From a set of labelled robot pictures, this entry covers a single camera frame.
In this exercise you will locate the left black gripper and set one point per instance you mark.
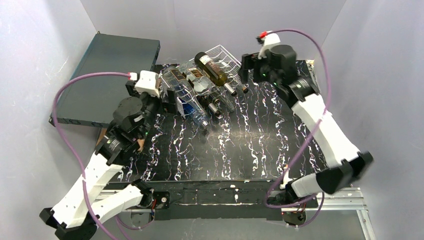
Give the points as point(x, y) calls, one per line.
point(168, 100)

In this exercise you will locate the dark grey flat box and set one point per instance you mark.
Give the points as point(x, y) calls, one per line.
point(92, 101)

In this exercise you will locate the clear round bottle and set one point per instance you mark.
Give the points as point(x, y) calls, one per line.
point(173, 77)

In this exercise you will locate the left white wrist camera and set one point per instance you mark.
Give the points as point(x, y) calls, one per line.
point(146, 82)

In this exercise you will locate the white wire wine rack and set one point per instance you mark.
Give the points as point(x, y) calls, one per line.
point(224, 60)

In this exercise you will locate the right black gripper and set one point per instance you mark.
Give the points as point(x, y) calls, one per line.
point(247, 62)

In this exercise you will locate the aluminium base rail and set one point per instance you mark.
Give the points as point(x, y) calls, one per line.
point(225, 203)

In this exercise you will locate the blue glass bottle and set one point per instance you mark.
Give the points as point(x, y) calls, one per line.
point(191, 106)

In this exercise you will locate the clear square liquor bottle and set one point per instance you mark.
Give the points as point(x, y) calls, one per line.
point(201, 84)

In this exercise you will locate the dark green wine bottle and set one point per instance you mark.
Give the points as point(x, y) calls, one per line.
point(209, 104)

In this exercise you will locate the olive wine bottle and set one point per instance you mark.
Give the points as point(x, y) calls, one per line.
point(214, 72)

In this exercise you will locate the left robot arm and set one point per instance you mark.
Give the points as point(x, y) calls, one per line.
point(78, 215)

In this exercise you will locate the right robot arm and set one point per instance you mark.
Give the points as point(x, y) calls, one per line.
point(345, 162)

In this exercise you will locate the brown wooden board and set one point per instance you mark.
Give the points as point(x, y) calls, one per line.
point(103, 131)

